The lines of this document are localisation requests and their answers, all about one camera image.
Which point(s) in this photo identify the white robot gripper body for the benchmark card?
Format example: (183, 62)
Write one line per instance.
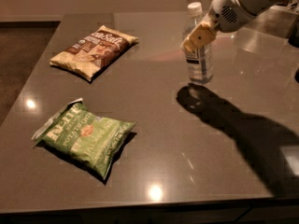
(224, 13)

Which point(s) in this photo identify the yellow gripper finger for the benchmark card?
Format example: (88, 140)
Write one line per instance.
(203, 34)

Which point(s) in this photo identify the clear blue plastic water bottle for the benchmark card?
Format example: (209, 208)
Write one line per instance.
(199, 62)

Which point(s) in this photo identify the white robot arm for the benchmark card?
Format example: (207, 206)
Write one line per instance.
(254, 7)

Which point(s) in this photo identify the metal snack dispenser base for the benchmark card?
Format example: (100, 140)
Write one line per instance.
(277, 20)

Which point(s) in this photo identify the brown sea salt chips bag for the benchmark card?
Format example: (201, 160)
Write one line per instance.
(94, 53)

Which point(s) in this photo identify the green jalapeno potato chips bag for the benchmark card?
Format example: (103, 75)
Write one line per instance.
(79, 134)

